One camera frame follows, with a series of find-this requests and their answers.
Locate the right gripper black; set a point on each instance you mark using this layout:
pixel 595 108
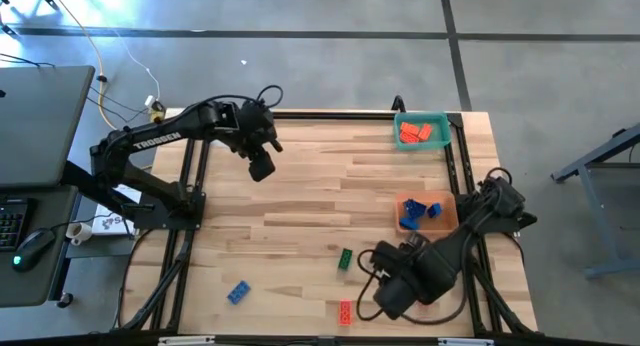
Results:
pixel 395 298

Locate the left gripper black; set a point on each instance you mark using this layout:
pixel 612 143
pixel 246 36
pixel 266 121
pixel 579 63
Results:
pixel 261 166

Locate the green toy brick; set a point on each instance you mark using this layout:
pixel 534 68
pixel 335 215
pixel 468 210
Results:
pixel 345 259

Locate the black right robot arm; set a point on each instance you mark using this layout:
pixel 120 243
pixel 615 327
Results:
pixel 450 256

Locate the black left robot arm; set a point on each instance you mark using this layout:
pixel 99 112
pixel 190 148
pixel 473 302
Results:
pixel 160 138

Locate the white metal plate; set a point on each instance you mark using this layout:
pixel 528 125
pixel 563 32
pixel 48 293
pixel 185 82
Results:
pixel 465 342
pixel 186 340

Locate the orange plastic bin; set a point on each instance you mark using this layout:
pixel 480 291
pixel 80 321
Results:
pixel 445 226

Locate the white printed paper sheet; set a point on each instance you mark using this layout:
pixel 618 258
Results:
pixel 107 225

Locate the teal plastic bin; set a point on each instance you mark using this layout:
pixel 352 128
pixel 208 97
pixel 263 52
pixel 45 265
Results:
pixel 440 136

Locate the white mug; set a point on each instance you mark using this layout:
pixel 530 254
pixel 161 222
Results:
pixel 80 232

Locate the blue-grey metal table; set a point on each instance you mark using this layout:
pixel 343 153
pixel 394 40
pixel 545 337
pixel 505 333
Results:
pixel 595 221

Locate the black caster wheel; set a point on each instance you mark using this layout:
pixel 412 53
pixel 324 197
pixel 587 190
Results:
pixel 64 300

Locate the black computer mouse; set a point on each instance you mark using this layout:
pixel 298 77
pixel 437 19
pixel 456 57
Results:
pixel 32 248

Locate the backlit computer keyboard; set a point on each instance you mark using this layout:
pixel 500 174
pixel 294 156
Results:
pixel 12 223

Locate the dark desk surface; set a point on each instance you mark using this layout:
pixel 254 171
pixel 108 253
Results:
pixel 30 286

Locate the black aluminium table frame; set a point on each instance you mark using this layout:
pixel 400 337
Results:
pixel 340 115

